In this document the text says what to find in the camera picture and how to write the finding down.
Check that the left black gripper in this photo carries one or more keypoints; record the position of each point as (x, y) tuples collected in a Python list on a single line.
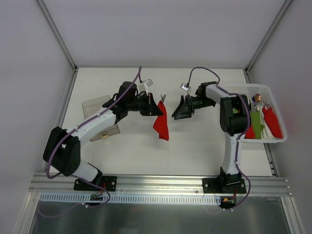
[(149, 104)]

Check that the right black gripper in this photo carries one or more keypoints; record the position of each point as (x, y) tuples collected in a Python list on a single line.
[(188, 105)]

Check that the red paper napkin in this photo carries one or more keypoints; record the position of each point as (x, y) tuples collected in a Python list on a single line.
[(161, 123)]

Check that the silver spoon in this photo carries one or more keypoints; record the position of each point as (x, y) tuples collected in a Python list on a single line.
[(162, 98)]

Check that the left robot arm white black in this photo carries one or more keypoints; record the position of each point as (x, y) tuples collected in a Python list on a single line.
[(62, 150)]

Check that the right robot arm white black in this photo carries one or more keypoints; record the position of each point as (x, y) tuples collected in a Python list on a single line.
[(235, 120)]

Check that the red rolled napkin left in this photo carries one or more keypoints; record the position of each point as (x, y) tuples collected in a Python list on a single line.
[(250, 133)]

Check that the red rolled napkin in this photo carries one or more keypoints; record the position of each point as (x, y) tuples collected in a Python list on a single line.
[(271, 120), (250, 133)]

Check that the green rolled napkin middle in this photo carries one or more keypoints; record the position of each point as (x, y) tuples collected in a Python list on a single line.
[(256, 124)]

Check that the white rolled napkin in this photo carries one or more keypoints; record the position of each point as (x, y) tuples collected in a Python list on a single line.
[(266, 133)]

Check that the red rolled napkin right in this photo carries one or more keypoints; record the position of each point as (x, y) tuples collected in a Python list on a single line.
[(271, 120)]

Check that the clear acrylic utensil box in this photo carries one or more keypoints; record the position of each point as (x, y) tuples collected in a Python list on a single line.
[(89, 108)]

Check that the copper spoon in basket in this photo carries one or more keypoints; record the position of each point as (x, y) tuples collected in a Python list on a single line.
[(257, 99)]

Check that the white plastic basket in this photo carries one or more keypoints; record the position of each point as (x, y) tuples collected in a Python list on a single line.
[(267, 101)]

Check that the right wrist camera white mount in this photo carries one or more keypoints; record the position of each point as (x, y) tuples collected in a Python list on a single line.
[(186, 87)]

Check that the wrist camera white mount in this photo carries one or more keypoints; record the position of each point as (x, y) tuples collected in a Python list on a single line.
[(186, 87), (144, 86)]

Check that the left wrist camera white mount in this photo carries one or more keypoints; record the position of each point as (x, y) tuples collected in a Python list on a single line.
[(144, 86)]

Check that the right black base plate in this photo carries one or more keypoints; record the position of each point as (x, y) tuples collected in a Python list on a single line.
[(212, 185)]

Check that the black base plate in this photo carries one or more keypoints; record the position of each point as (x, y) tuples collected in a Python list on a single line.
[(111, 183), (212, 185)]

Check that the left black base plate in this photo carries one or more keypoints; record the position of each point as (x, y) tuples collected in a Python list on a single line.
[(111, 183)]

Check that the left aluminium frame post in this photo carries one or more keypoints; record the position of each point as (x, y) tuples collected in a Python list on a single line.
[(52, 25)]

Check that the aluminium frame post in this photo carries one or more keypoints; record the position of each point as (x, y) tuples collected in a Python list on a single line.
[(269, 33), (52, 25)]

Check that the white slotted cable duct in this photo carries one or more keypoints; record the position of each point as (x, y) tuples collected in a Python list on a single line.
[(132, 199)]

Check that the aluminium rail front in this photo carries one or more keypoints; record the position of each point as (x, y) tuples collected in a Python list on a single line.
[(164, 185)]

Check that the right aluminium frame post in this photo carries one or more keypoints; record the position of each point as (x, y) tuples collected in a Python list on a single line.
[(269, 33)]

